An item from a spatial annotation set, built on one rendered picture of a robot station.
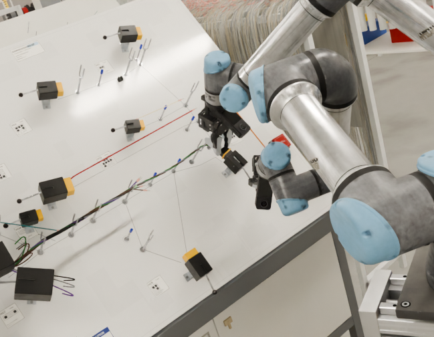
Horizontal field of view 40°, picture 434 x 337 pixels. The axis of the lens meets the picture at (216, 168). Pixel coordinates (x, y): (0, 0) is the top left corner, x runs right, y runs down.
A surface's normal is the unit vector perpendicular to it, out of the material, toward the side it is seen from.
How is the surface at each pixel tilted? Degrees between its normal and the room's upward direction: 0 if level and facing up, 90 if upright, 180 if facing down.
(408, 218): 66
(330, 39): 90
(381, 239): 84
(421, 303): 0
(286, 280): 90
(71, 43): 52
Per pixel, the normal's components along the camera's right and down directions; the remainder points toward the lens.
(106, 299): 0.30, -0.44
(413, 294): -0.28, -0.89
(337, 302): 0.60, 0.13
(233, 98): -0.32, 0.44
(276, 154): 0.06, -0.22
